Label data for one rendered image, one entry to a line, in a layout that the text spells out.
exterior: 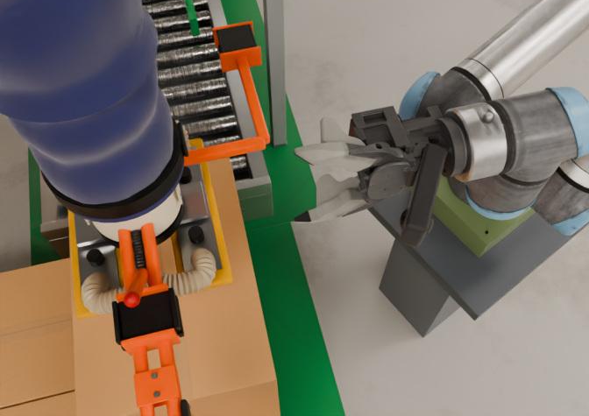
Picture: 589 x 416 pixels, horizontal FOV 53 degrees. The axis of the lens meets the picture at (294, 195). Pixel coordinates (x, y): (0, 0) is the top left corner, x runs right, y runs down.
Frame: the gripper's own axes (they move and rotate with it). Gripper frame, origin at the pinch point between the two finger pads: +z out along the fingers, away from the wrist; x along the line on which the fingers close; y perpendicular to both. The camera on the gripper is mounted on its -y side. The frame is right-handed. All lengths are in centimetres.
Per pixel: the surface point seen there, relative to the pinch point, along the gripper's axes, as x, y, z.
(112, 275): -44, 17, 31
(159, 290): -31.0, 5.9, 20.7
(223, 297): -64, 15, 12
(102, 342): -64, 12, 39
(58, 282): -104, 48, 60
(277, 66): -107, 118, -23
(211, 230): -44, 21, 11
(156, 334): -30.4, -1.4, 22.1
